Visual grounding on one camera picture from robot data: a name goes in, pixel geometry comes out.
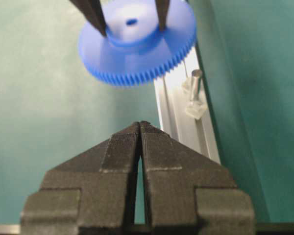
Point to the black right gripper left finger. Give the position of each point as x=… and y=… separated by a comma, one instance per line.
x=92, y=193

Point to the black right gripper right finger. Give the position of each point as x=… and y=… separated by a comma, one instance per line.
x=189, y=194

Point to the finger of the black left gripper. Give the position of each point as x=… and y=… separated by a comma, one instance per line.
x=93, y=13
x=162, y=8

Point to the large blue plastic gear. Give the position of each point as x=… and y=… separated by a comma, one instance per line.
x=134, y=50

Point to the lower steel shaft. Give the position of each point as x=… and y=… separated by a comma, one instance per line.
x=195, y=82

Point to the silver aluminium extrusion rail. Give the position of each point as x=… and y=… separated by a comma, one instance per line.
x=172, y=95

